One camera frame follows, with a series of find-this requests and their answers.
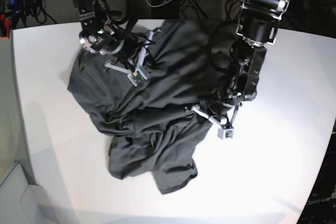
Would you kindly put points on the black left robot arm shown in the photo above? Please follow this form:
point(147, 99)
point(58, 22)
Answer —
point(257, 25)

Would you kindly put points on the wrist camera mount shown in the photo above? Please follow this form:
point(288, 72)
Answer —
point(135, 69)
point(224, 124)

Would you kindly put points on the red clamp tool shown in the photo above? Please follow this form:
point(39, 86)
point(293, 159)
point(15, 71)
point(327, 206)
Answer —
point(6, 25)

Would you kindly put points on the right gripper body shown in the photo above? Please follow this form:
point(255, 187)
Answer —
point(120, 44)

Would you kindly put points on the dark grey t-shirt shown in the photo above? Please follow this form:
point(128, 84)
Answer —
point(153, 127)

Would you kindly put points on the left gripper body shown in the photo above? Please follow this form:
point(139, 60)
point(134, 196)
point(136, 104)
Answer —
point(217, 104)

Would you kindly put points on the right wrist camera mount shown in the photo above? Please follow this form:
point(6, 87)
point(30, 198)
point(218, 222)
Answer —
point(135, 69)

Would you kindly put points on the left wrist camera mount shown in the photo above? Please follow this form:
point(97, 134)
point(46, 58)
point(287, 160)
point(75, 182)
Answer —
point(224, 124)

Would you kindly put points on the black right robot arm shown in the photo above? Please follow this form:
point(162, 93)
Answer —
point(95, 15)

